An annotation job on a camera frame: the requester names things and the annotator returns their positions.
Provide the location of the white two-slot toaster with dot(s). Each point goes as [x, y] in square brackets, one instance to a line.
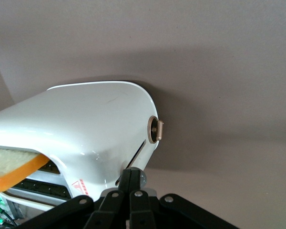
[74, 124]

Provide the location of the large table cover mat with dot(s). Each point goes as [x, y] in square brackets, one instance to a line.
[205, 71]

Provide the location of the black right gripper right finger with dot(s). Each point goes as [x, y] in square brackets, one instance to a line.
[140, 210]

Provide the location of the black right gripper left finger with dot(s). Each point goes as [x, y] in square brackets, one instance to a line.
[109, 210]

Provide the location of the bread slice with orange crust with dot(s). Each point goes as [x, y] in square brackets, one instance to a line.
[9, 164]

